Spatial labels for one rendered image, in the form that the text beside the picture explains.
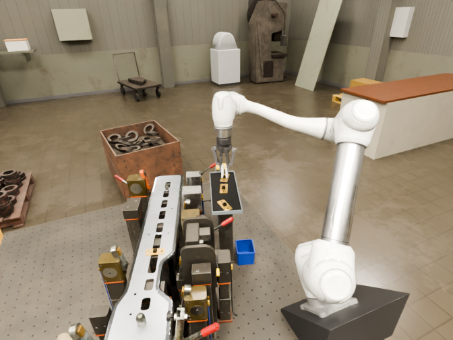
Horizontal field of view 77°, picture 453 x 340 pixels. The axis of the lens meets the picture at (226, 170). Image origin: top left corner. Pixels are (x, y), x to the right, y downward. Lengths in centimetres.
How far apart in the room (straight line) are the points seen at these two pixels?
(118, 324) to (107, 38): 823
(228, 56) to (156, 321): 813
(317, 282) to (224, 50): 806
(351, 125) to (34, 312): 165
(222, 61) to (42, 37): 457
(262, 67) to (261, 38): 77
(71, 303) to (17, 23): 792
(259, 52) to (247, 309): 805
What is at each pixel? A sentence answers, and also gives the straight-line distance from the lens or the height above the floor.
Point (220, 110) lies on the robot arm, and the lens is 134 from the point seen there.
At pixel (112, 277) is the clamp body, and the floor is 96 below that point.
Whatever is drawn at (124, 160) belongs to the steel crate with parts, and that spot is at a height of 58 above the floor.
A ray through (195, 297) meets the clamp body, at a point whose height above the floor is 107.
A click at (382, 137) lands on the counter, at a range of 465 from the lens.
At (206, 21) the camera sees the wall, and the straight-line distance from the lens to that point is 952.
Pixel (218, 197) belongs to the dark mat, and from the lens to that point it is 139.
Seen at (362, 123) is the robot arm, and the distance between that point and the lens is 115.
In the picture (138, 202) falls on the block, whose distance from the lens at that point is 167.
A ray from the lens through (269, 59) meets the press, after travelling 916.
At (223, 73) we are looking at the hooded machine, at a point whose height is 36.
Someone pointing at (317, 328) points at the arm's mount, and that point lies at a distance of 126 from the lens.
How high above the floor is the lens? 194
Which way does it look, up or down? 29 degrees down
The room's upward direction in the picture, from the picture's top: 1 degrees counter-clockwise
